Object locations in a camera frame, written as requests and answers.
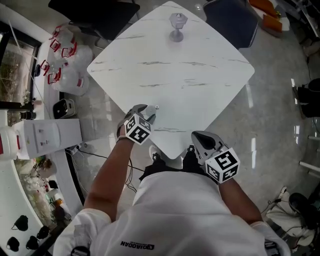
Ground grey lantern-shaped ornament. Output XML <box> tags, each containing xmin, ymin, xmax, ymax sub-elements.
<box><xmin>168</xmin><ymin>12</ymin><xmax>188</xmax><ymax>43</ymax></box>

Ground black floor cable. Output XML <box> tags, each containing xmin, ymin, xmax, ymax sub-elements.
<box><xmin>78</xmin><ymin>148</ymin><xmax>147</xmax><ymax>193</ymax></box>

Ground person's black shorts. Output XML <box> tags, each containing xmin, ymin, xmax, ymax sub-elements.
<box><xmin>138</xmin><ymin>151</ymin><xmax>218</xmax><ymax>185</ymax></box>

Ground clear plastic water jug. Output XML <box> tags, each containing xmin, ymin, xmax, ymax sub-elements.
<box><xmin>39</xmin><ymin>59</ymin><xmax>60</xmax><ymax>78</ymax></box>
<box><xmin>47</xmin><ymin>67</ymin><xmax>90</xmax><ymax>97</ymax></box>
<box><xmin>48</xmin><ymin>37</ymin><xmax>66</xmax><ymax>55</ymax></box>
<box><xmin>61</xmin><ymin>42</ymin><xmax>94</xmax><ymax>76</ymax></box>
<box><xmin>48</xmin><ymin>24</ymin><xmax>73</xmax><ymax>43</ymax></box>
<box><xmin>0</xmin><ymin>126</ymin><xmax>23</xmax><ymax>161</ymax></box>

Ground person's right forearm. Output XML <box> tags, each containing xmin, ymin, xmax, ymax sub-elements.
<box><xmin>218</xmin><ymin>178</ymin><xmax>263</xmax><ymax>225</ymax></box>

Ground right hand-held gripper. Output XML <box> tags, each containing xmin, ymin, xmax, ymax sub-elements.
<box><xmin>191</xmin><ymin>130</ymin><xmax>241</xmax><ymax>185</ymax></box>

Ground white cloth bag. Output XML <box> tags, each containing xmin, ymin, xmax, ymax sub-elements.
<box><xmin>264</xmin><ymin>186</ymin><xmax>316</xmax><ymax>247</ymax></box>

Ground black framed window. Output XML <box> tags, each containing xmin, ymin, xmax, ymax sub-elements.
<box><xmin>0</xmin><ymin>21</ymin><xmax>42</xmax><ymax>111</ymax></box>

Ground person's left white shoe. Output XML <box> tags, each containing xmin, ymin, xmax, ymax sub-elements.
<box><xmin>148</xmin><ymin>144</ymin><xmax>162</xmax><ymax>163</ymax></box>

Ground orange cushion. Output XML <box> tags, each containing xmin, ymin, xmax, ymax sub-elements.
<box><xmin>262</xmin><ymin>14</ymin><xmax>283</xmax><ymax>32</ymax></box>
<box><xmin>248</xmin><ymin>0</ymin><xmax>272</xmax><ymax>12</ymax></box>

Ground white lounge seat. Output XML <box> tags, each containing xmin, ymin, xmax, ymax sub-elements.
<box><xmin>247</xmin><ymin>0</ymin><xmax>291</xmax><ymax>38</ymax></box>

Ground white water dispenser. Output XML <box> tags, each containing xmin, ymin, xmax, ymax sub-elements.
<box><xmin>14</xmin><ymin>118</ymin><xmax>83</xmax><ymax>161</ymax></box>

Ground black cap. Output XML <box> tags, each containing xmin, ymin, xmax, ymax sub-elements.
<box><xmin>6</xmin><ymin>236</ymin><xmax>21</xmax><ymax>253</ymax></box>
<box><xmin>11</xmin><ymin>214</ymin><xmax>30</xmax><ymax>232</ymax></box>
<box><xmin>36</xmin><ymin>225</ymin><xmax>51</xmax><ymax>240</ymax></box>
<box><xmin>25</xmin><ymin>235</ymin><xmax>40</xmax><ymax>251</ymax></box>

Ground white power strip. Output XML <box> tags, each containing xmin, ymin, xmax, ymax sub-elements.
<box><xmin>71</xmin><ymin>142</ymin><xmax>88</xmax><ymax>155</ymax></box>

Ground small cream black appliance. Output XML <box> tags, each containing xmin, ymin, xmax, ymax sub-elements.
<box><xmin>52</xmin><ymin>98</ymin><xmax>78</xmax><ymax>119</ymax></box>

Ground white curved counter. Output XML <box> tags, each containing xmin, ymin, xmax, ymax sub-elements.
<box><xmin>0</xmin><ymin>149</ymin><xmax>83</xmax><ymax>256</ymax></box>

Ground white desk frame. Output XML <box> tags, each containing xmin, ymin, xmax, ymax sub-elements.
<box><xmin>298</xmin><ymin>134</ymin><xmax>320</xmax><ymax>180</ymax></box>

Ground person's white t-shirt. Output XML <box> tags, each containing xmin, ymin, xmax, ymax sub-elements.
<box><xmin>52</xmin><ymin>171</ymin><xmax>292</xmax><ymax>256</ymax></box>

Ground black mesh office chair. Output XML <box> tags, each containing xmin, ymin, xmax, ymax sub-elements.
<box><xmin>47</xmin><ymin>0</ymin><xmax>141</xmax><ymax>42</ymax></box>

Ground dark blue chair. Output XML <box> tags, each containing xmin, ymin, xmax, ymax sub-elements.
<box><xmin>202</xmin><ymin>0</ymin><xmax>259</xmax><ymax>50</ymax></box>

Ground person's left forearm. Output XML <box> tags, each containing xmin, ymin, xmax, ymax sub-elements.
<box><xmin>83</xmin><ymin>136</ymin><xmax>136</xmax><ymax>222</ymax></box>

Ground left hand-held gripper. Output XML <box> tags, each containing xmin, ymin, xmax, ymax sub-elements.
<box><xmin>123</xmin><ymin>103</ymin><xmax>158</xmax><ymax>146</ymax></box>

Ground person's left hand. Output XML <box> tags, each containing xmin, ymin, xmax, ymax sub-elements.
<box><xmin>116</xmin><ymin>117</ymin><xmax>129</xmax><ymax>142</ymax></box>

